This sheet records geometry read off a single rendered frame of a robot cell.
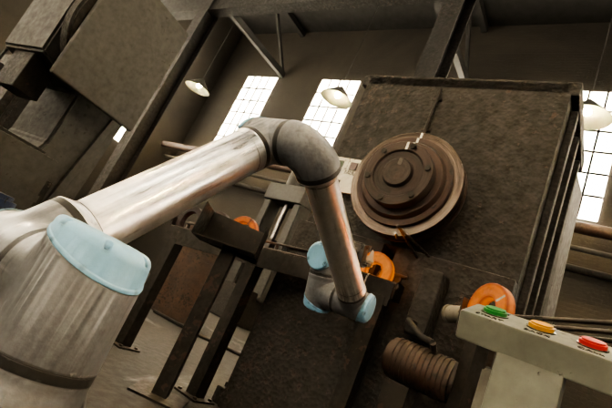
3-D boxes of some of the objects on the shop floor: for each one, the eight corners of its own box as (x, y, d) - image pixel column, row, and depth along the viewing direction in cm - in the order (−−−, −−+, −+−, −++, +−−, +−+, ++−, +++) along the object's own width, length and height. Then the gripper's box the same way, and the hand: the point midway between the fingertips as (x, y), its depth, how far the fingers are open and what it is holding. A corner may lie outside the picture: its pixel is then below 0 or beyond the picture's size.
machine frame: (291, 411, 247) (400, 138, 296) (496, 536, 183) (591, 162, 232) (207, 399, 192) (357, 67, 241) (456, 574, 128) (592, 73, 177)
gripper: (359, 245, 153) (385, 248, 170) (337, 239, 159) (365, 241, 176) (352, 270, 153) (381, 270, 170) (331, 262, 159) (360, 263, 176)
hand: (370, 262), depth 172 cm, fingers closed
